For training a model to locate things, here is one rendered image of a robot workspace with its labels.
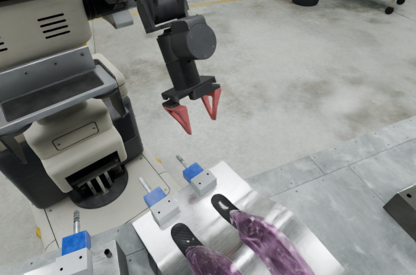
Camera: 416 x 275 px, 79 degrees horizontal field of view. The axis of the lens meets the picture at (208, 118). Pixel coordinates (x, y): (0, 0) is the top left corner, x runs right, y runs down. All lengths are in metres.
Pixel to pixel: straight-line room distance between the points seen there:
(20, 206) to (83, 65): 1.33
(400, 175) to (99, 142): 0.86
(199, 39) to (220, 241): 0.38
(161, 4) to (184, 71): 0.12
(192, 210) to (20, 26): 0.52
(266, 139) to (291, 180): 1.19
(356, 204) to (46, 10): 0.83
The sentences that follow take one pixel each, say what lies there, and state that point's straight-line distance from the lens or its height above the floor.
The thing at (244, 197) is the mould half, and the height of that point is 0.86.
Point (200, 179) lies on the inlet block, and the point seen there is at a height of 0.88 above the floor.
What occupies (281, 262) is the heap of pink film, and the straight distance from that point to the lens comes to 0.51.
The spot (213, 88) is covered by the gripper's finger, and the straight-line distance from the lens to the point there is 0.52.
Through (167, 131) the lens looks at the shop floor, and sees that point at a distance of 1.93.
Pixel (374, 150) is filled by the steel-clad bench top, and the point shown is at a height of 0.80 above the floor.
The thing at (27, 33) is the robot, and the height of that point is 1.15.
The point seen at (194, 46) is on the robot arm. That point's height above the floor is 1.19.
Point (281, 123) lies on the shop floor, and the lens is 2.04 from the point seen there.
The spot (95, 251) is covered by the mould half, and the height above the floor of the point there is 0.89.
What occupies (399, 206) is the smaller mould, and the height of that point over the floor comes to 0.84.
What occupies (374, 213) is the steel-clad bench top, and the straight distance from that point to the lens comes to 0.76.
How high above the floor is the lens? 1.39
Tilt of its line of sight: 44 degrees down
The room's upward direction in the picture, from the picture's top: straight up
